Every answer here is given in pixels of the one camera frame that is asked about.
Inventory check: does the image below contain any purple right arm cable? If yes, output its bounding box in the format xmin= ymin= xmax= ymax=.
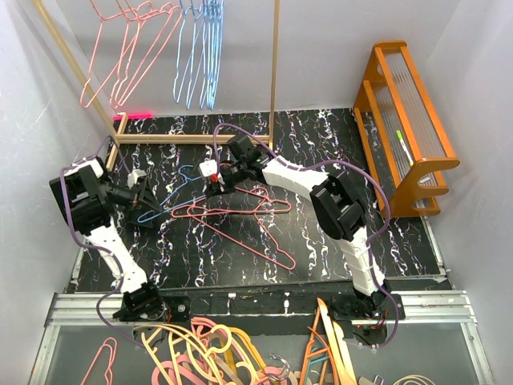
xmin=212 ymin=124 xmax=398 ymax=350

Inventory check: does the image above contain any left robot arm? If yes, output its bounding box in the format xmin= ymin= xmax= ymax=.
xmin=49 ymin=156 xmax=166 ymax=321

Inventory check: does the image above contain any pink hanger on glass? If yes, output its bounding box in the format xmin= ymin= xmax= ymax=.
xmin=80 ymin=337 xmax=118 ymax=385

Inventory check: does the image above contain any pink wire hanger hung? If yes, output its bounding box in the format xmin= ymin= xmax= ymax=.
xmin=80 ymin=1 xmax=142 ymax=109

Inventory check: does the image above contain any wooden hangers pile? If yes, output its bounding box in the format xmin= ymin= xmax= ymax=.
xmin=298 ymin=297 xmax=432 ymax=385

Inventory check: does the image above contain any orange wooden shelf rack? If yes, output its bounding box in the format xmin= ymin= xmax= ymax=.
xmin=353 ymin=40 xmax=460 ymax=217

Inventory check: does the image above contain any green white pen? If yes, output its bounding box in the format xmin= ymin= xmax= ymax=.
xmin=396 ymin=130 xmax=414 ymax=166

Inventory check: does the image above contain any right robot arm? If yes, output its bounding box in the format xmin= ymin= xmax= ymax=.
xmin=199 ymin=134 xmax=398 ymax=318

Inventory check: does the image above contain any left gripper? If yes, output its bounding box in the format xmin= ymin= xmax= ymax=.
xmin=102 ymin=178 xmax=164 ymax=229

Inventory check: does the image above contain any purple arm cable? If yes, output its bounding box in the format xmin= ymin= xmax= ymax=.
xmin=212 ymin=124 xmax=398 ymax=350
xmin=59 ymin=135 xmax=149 ymax=348

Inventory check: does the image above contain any light blue wire hanger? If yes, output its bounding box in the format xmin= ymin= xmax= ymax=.
xmin=200 ymin=1 xmax=216 ymax=110

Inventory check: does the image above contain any pink plastic marker strip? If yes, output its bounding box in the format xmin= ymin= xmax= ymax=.
xmin=113 ymin=113 xmax=154 ymax=121

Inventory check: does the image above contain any wooden clothes rack frame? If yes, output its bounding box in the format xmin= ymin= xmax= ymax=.
xmin=32 ymin=1 xmax=281 ymax=146

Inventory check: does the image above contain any pile of plastic hangers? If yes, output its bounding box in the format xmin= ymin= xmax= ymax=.
xmin=134 ymin=317 xmax=300 ymax=384

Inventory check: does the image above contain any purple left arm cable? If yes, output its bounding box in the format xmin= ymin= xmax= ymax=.
xmin=59 ymin=135 xmax=149 ymax=348

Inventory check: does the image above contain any pink wire hanger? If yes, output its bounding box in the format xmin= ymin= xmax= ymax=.
xmin=184 ymin=210 xmax=297 ymax=271
xmin=170 ymin=186 xmax=292 ymax=219

